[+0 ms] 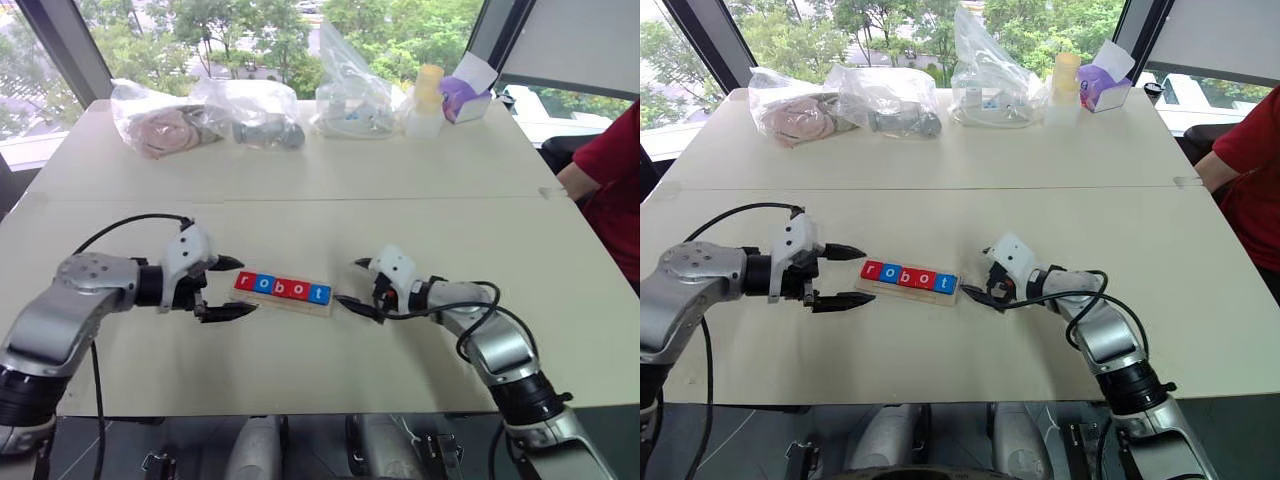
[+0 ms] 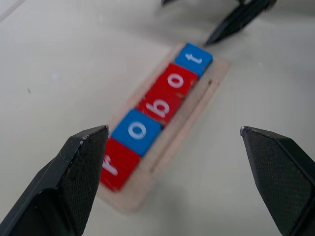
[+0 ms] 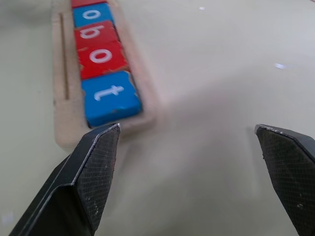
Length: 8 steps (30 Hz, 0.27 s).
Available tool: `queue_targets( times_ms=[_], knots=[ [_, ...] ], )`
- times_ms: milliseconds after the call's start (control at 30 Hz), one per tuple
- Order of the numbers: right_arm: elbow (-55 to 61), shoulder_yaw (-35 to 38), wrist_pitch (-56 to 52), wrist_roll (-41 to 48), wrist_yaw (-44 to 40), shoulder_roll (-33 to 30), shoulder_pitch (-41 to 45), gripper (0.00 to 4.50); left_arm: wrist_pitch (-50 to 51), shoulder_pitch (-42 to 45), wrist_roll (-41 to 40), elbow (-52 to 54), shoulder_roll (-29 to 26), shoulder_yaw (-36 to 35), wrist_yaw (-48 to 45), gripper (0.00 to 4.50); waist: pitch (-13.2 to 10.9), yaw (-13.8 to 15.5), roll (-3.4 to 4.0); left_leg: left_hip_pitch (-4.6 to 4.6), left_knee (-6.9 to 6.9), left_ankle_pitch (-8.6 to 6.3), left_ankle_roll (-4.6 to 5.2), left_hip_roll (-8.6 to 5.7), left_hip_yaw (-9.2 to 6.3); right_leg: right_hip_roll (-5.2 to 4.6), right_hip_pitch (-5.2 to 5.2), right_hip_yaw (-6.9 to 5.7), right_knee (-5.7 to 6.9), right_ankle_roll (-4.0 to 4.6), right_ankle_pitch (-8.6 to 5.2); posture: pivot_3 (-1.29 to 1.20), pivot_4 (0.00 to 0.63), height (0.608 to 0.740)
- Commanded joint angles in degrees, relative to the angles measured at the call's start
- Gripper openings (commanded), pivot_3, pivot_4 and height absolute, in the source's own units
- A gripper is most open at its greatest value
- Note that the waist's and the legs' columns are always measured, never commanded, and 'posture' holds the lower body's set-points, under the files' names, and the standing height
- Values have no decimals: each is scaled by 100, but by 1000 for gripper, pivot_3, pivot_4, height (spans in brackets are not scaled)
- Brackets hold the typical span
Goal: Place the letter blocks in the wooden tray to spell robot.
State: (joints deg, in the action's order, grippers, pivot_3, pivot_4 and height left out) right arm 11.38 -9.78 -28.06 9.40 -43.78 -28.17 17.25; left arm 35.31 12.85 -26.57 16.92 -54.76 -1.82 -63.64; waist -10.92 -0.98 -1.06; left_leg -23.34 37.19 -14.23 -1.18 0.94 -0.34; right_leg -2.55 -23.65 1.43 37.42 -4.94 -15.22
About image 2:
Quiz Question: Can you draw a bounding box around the blue letter tile o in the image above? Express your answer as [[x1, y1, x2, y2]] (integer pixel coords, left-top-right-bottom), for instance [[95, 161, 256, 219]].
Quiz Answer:
[[112, 109, 162, 158]]

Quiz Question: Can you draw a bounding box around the red letter tile b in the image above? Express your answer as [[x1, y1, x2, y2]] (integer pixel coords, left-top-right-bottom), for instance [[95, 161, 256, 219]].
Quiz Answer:
[[136, 85, 184, 127]]

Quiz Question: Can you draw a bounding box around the blue letter tile t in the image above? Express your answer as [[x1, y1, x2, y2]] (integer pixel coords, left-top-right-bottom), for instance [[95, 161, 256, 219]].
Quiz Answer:
[[175, 42, 214, 78]]

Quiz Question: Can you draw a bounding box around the red letter tile r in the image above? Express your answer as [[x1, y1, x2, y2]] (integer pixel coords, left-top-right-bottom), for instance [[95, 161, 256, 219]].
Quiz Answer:
[[99, 137, 141, 191]]

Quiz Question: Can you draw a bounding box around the red letter tile o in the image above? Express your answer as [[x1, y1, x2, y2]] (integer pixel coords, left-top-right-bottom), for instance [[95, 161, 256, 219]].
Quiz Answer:
[[157, 62, 199, 99]]

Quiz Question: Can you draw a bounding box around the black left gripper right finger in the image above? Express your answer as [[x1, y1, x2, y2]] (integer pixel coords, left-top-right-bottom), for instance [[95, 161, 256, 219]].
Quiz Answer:
[[240, 126, 315, 236]]

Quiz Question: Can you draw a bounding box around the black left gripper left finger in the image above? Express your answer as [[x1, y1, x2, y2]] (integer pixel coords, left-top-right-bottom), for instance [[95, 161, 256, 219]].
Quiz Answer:
[[0, 125, 110, 236]]

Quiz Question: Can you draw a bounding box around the wooden letter tray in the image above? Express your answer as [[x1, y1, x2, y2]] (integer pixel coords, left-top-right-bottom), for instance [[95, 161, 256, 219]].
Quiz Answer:
[[98, 41, 231, 213]]

